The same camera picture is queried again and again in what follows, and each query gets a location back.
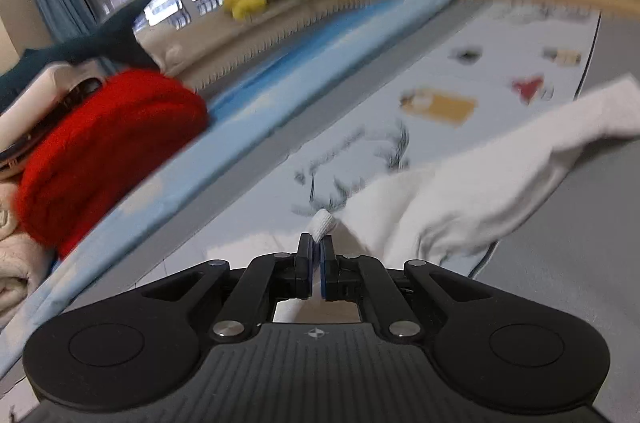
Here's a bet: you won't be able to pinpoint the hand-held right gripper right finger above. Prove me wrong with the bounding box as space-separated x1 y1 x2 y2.
320 236 493 344

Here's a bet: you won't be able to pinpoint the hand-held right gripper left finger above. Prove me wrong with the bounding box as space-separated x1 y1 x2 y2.
142 233 317 344

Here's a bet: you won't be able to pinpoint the white garment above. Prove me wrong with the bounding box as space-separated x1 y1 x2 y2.
272 73 640 324

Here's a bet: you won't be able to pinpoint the light blue folded blanket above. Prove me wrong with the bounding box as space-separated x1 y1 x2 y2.
0 0 456 339

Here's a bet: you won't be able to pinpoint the red knit cushion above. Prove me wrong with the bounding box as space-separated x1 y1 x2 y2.
15 70 208 259

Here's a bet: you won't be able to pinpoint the printed light blanket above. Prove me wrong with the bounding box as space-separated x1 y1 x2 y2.
65 0 601 304

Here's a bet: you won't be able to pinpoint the cream knit blankets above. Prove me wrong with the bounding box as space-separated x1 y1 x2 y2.
0 180 56 329

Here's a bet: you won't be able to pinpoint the dark teal shark plush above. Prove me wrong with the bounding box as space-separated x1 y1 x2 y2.
0 0 161 104

